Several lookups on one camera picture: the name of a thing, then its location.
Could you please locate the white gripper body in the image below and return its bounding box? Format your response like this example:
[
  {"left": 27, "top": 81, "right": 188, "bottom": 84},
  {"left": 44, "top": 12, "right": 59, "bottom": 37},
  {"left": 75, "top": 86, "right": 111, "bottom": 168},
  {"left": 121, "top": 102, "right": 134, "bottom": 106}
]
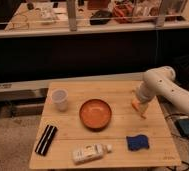
[{"left": 136, "top": 83, "right": 155, "bottom": 103}]

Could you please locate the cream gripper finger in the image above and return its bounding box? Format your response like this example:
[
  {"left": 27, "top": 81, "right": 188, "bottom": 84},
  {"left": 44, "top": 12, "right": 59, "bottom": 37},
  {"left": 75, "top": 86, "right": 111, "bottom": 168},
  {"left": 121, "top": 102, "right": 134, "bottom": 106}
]
[{"left": 139, "top": 103, "right": 149, "bottom": 116}]

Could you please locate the orange pepper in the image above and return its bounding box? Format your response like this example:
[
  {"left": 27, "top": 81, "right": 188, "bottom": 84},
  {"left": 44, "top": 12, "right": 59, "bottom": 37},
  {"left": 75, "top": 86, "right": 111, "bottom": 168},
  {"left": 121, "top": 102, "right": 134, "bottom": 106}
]
[{"left": 131, "top": 99, "right": 146, "bottom": 119}]

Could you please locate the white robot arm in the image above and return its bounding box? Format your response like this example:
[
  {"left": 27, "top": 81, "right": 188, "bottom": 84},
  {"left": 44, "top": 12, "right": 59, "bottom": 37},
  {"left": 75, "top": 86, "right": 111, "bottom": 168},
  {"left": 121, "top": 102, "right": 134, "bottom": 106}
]
[{"left": 136, "top": 66, "right": 189, "bottom": 116}]

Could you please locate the orange ceramic bowl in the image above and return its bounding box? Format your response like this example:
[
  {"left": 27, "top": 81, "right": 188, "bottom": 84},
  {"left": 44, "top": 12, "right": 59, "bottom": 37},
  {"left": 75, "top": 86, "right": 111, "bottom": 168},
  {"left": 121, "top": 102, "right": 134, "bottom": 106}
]
[{"left": 79, "top": 99, "right": 112, "bottom": 130}]

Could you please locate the blue sponge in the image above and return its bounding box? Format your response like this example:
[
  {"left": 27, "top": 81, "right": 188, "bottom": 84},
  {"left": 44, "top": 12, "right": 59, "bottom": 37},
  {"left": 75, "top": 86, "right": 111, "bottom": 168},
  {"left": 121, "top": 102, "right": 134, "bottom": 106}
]
[{"left": 126, "top": 134, "right": 149, "bottom": 151}]

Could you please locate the white plastic bottle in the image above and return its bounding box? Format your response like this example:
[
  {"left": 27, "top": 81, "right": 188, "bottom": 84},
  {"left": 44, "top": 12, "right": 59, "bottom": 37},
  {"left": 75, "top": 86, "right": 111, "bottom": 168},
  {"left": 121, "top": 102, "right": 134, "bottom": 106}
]
[{"left": 72, "top": 144, "right": 112, "bottom": 164}]

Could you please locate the orange tool on bench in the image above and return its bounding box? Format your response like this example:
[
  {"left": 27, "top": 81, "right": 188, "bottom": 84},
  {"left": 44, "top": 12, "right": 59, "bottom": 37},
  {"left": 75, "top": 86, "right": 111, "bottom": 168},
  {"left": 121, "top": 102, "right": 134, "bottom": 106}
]
[{"left": 112, "top": 4, "right": 133, "bottom": 23}]

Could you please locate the translucent plastic cup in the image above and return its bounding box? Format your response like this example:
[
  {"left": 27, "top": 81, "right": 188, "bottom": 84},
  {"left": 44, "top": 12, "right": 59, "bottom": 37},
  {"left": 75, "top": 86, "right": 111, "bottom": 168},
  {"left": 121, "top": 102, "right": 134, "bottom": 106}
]
[{"left": 51, "top": 89, "right": 68, "bottom": 111}]

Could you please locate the black bag on bench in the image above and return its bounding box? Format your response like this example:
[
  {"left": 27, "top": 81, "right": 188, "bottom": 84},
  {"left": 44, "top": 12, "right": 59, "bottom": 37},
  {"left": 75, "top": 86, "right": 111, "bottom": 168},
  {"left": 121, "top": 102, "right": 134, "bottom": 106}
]
[{"left": 90, "top": 10, "right": 112, "bottom": 25}]

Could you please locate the black white striped case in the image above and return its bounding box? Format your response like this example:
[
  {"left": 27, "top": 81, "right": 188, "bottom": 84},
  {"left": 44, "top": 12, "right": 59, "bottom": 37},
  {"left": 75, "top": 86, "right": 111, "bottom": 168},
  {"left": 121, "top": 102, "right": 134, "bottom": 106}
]
[{"left": 35, "top": 125, "right": 57, "bottom": 156}]

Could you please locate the metal rail beam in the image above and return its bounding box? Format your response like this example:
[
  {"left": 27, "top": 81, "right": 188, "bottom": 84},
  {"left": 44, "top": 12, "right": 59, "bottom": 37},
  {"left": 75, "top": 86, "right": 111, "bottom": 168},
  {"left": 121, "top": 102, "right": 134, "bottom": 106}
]
[{"left": 0, "top": 72, "right": 143, "bottom": 102}]

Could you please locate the metal frame post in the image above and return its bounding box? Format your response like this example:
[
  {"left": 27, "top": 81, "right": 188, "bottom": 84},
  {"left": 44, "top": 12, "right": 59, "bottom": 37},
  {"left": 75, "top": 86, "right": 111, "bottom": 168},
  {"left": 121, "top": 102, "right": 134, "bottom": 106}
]
[{"left": 66, "top": 0, "right": 77, "bottom": 31}]

